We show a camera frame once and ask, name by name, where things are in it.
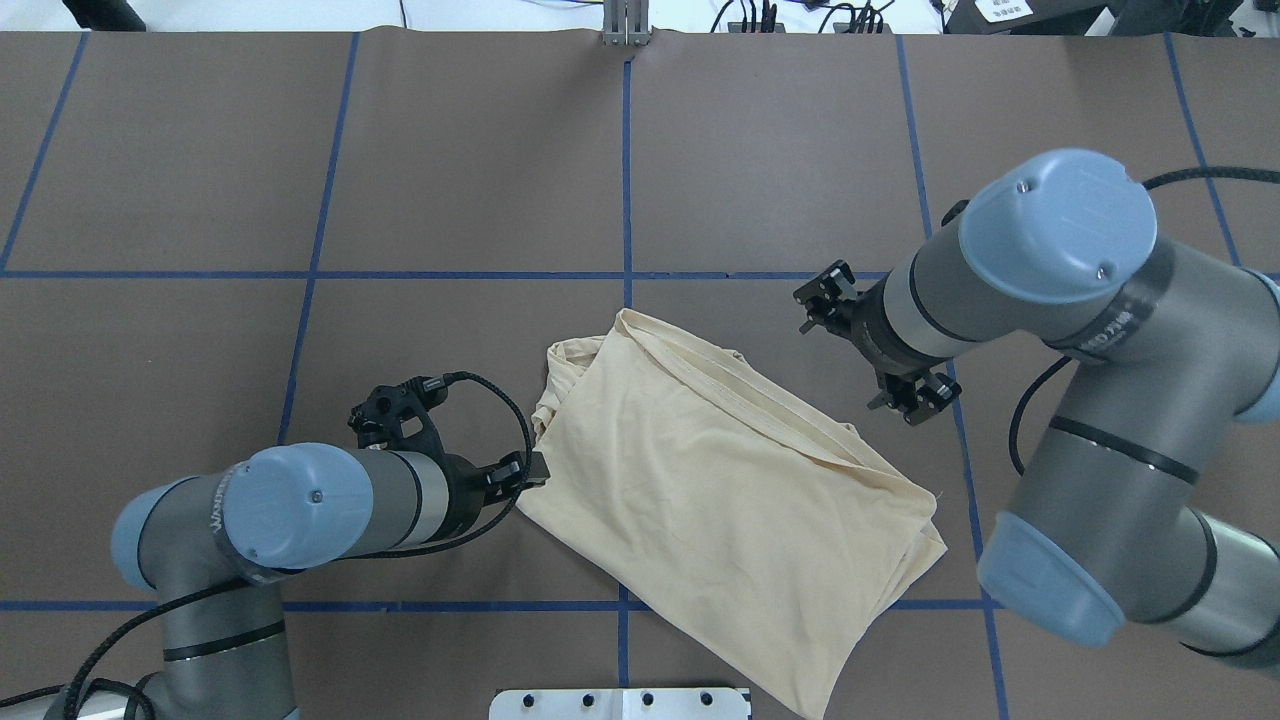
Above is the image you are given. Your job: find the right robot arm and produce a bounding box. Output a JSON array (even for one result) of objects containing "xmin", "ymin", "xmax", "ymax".
[{"xmin": 794, "ymin": 149, "xmax": 1279, "ymax": 675}]

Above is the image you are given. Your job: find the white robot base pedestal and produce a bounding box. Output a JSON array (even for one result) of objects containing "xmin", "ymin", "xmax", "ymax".
[{"xmin": 488, "ymin": 687, "xmax": 754, "ymax": 719}]

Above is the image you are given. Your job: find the aluminium frame post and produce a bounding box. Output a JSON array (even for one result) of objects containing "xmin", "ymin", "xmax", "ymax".
[{"xmin": 602, "ymin": 0, "xmax": 652, "ymax": 47}]

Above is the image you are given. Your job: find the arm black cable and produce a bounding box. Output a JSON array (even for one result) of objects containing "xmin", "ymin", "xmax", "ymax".
[
  {"xmin": 60, "ymin": 370, "xmax": 536, "ymax": 720},
  {"xmin": 1009, "ymin": 165, "xmax": 1280, "ymax": 477}
]

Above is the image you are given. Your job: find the cream long-sleeve printed shirt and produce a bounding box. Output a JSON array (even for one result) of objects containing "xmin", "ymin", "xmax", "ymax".
[{"xmin": 518, "ymin": 309, "xmax": 947, "ymax": 719}]

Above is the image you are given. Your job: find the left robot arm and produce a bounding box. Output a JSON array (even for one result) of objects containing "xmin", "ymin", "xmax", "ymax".
[{"xmin": 111, "ymin": 443, "xmax": 550, "ymax": 719}]

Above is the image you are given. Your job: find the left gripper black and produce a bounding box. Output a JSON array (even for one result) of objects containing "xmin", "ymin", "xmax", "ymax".
[{"xmin": 440, "ymin": 451, "xmax": 550, "ymax": 536}]

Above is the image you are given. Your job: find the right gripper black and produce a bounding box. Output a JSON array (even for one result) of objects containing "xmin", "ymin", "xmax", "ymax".
[{"xmin": 794, "ymin": 260, "xmax": 963, "ymax": 427}]

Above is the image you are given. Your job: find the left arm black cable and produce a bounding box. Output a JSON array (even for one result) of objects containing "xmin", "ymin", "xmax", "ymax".
[{"xmin": 60, "ymin": 370, "xmax": 536, "ymax": 720}]

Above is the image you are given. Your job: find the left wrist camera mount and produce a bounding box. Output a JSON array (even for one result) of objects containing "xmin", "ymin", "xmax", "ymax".
[{"xmin": 347, "ymin": 375, "xmax": 448, "ymax": 460}]

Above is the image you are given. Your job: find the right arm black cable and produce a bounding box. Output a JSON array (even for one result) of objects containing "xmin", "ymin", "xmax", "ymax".
[{"xmin": 1009, "ymin": 165, "xmax": 1280, "ymax": 477}]

